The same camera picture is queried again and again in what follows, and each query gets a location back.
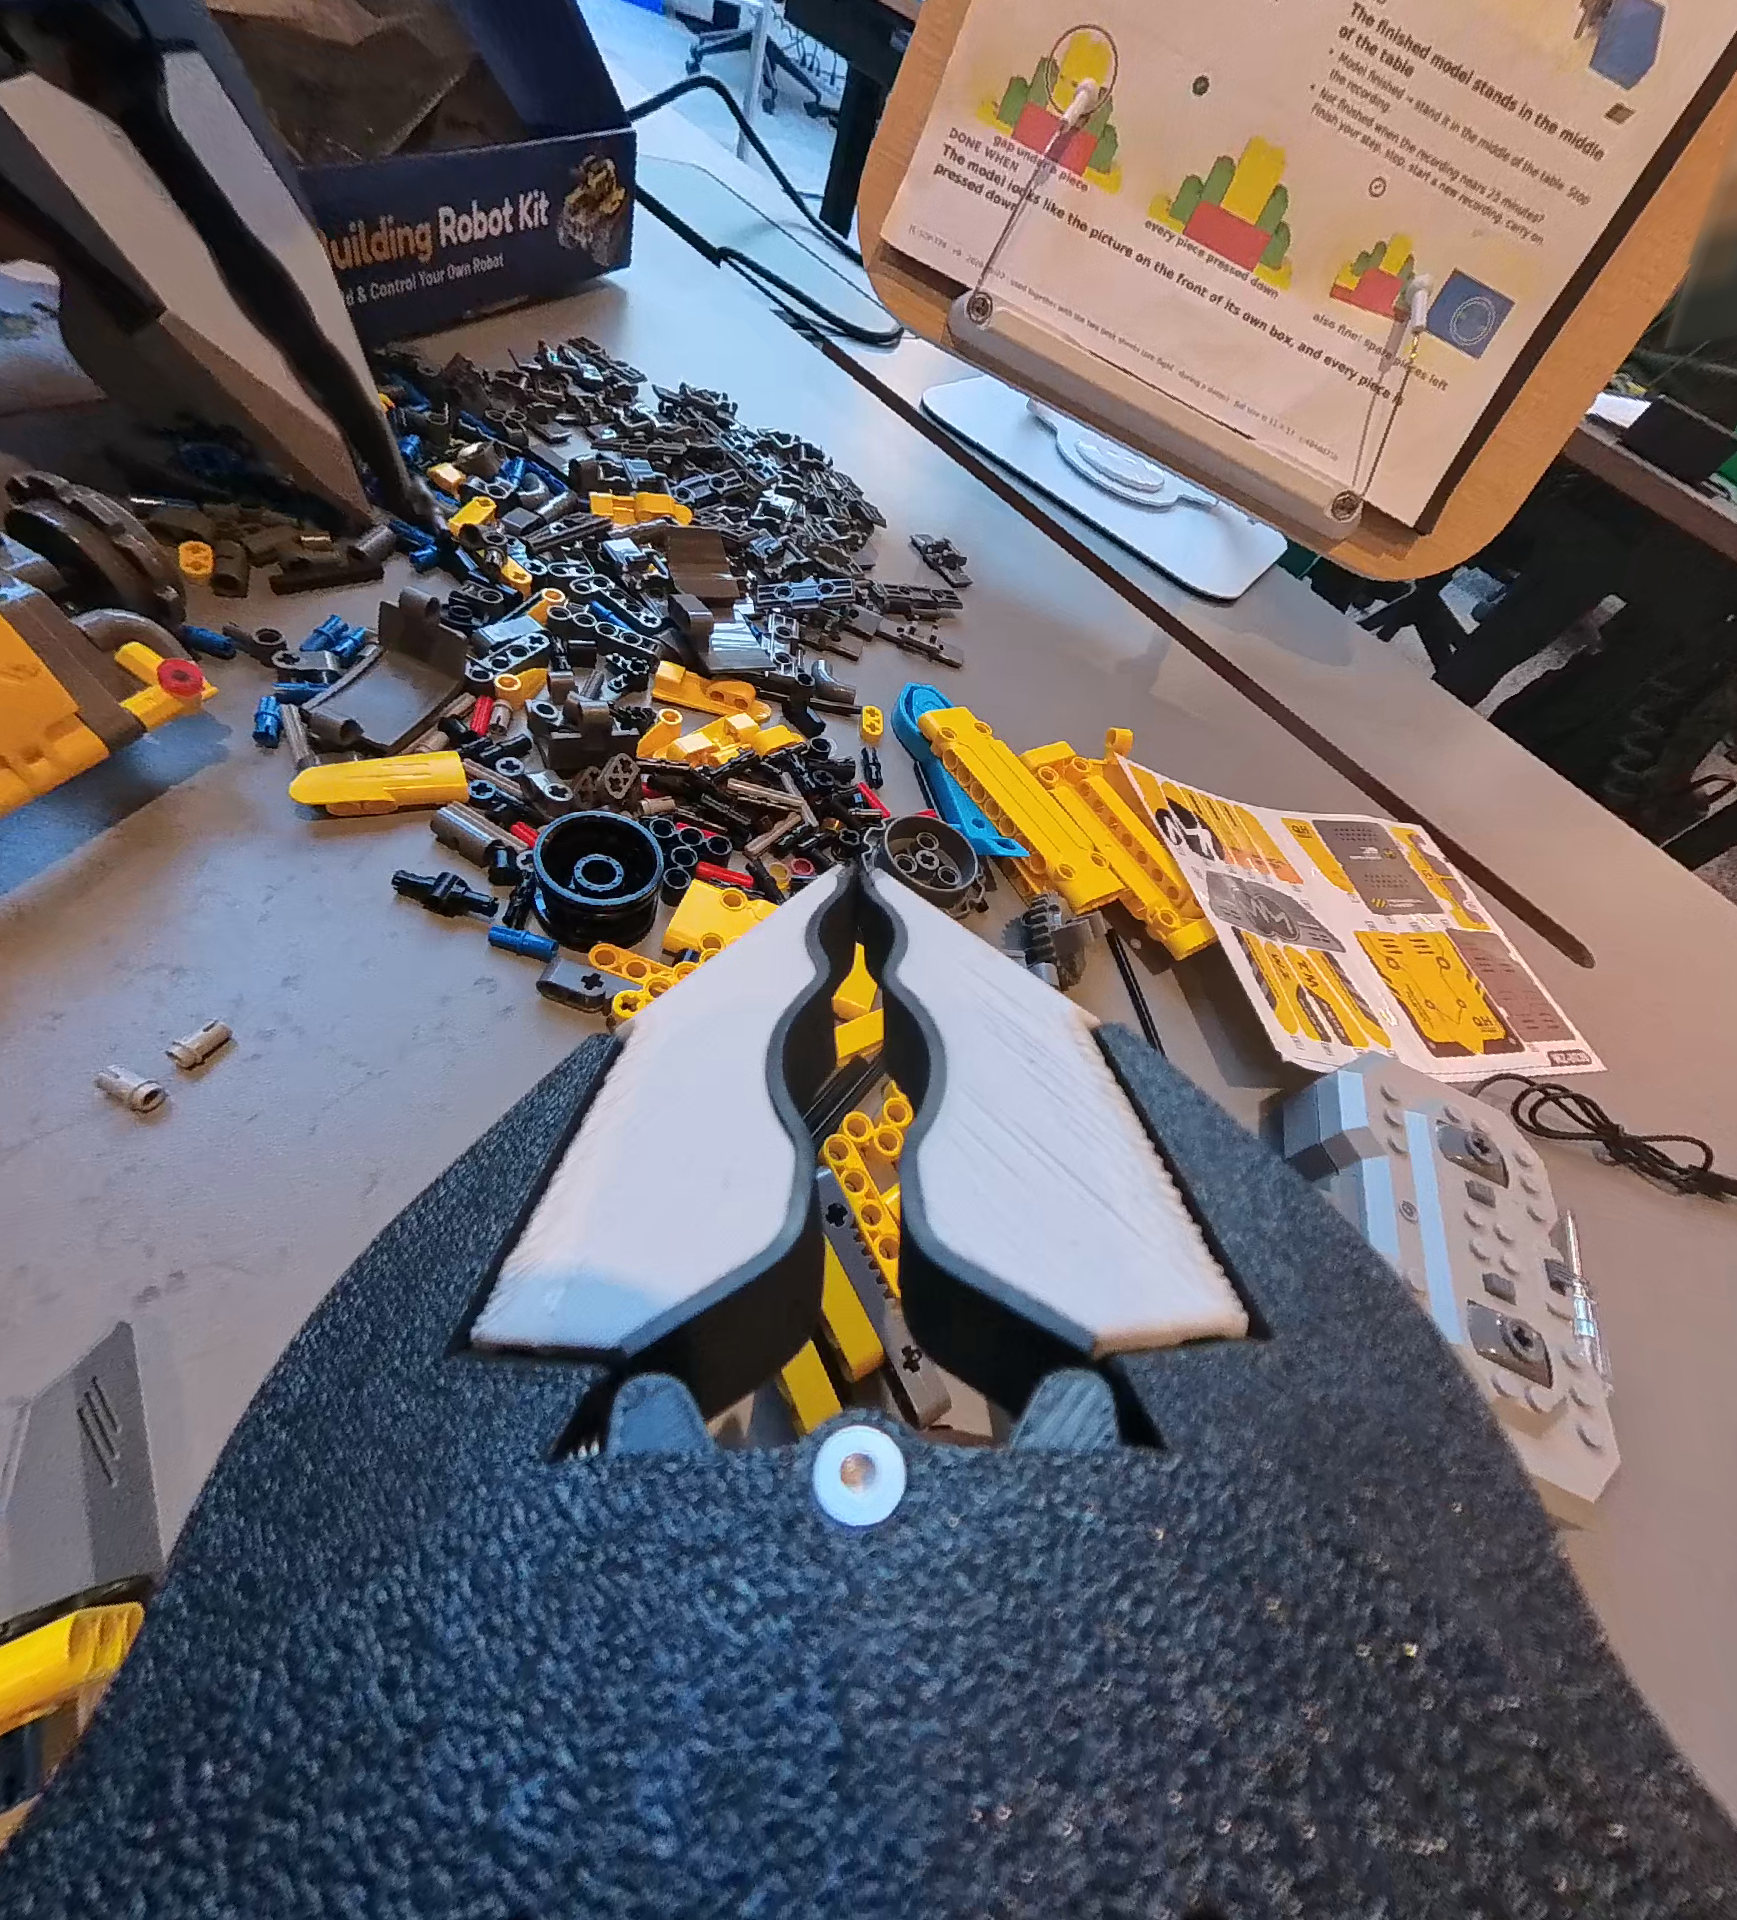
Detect black toothed wheel hub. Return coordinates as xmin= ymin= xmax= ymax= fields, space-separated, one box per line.
xmin=530 ymin=810 xmax=665 ymax=937

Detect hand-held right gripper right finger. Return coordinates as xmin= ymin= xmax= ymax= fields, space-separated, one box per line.
xmin=860 ymin=871 xmax=1253 ymax=1417

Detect yellow grey sticker sheet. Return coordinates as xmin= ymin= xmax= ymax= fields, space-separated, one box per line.
xmin=1115 ymin=756 xmax=1613 ymax=1080

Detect pile of grey bricks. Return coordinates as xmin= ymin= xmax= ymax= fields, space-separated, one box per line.
xmin=178 ymin=337 xmax=991 ymax=1022

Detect pile of grey track links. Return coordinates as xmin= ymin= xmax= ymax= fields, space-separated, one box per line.
xmin=508 ymin=337 xmax=978 ymax=671

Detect yellow and black panel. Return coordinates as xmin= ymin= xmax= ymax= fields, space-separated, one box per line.
xmin=658 ymin=877 xmax=781 ymax=963

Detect long yellow holed liftarm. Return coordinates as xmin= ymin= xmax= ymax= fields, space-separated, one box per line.
xmin=586 ymin=942 xmax=702 ymax=1027

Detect small black box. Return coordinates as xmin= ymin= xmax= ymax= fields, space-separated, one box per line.
xmin=1618 ymin=397 xmax=1737 ymax=487

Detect grey desk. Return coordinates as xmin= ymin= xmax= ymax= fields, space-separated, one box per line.
xmin=0 ymin=134 xmax=1737 ymax=1920

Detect yellow curved panel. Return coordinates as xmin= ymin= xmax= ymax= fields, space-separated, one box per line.
xmin=285 ymin=750 xmax=472 ymax=820

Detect small dark grey gear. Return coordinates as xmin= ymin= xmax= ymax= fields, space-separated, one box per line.
xmin=1003 ymin=893 xmax=1094 ymax=992

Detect grey gear rack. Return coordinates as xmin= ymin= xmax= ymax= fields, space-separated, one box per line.
xmin=535 ymin=952 xmax=660 ymax=1022
xmin=814 ymin=1162 xmax=953 ymax=1428

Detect blue brick separator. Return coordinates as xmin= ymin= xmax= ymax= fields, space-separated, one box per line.
xmin=890 ymin=683 xmax=1033 ymax=861

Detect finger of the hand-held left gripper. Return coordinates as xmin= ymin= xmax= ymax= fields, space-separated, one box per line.
xmin=0 ymin=73 xmax=378 ymax=531
xmin=154 ymin=43 xmax=422 ymax=522

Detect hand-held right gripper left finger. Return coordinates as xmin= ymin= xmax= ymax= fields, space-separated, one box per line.
xmin=467 ymin=864 xmax=871 ymax=1417

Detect thin black cable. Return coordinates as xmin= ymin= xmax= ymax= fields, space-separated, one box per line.
xmin=1470 ymin=1072 xmax=1737 ymax=1206

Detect grey and yellow brick assembly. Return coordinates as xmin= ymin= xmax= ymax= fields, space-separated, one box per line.
xmin=0 ymin=1320 xmax=168 ymax=1644

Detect dark blue cardboard box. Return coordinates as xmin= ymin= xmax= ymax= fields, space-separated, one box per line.
xmin=207 ymin=0 xmax=640 ymax=348

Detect background grey table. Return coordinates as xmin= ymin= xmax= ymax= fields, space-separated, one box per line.
xmin=1409 ymin=391 xmax=1737 ymax=872

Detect grey remote controller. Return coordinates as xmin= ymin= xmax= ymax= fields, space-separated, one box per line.
xmin=1264 ymin=1053 xmax=1622 ymax=1507

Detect stack of yellow holed panels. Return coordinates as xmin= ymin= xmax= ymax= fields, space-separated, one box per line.
xmin=917 ymin=705 xmax=1219 ymax=963

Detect clear handled screwdriver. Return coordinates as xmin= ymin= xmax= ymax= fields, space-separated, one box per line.
xmin=1554 ymin=1219 xmax=1617 ymax=1391

